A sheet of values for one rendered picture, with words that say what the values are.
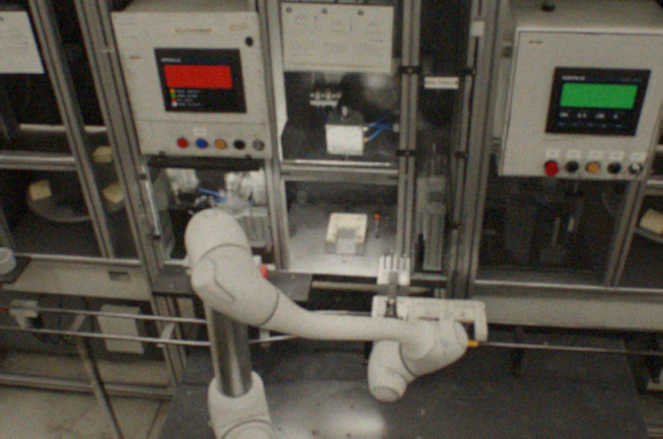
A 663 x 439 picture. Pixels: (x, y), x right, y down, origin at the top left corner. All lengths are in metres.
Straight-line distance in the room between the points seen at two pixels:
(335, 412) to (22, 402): 1.71
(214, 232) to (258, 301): 0.20
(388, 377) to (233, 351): 0.40
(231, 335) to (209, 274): 0.35
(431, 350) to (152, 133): 1.06
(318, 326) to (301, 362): 0.76
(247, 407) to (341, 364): 0.52
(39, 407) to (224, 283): 2.08
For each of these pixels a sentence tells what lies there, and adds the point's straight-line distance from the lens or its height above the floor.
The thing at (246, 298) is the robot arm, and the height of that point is 1.47.
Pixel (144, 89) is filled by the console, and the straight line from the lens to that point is 2.05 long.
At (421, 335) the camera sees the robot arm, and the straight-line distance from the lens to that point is 1.68.
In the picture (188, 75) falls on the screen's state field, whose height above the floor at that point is 1.66.
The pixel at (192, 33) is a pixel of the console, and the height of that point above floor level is 1.77.
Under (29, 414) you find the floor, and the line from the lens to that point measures 3.38.
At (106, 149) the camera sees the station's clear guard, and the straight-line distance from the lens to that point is 2.26.
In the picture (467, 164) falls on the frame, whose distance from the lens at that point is 2.02.
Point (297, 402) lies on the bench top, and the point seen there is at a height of 0.68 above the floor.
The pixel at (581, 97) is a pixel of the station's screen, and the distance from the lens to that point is 1.91.
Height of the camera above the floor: 2.43
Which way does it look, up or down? 34 degrees down
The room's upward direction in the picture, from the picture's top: 2 degrees counter-clockwise
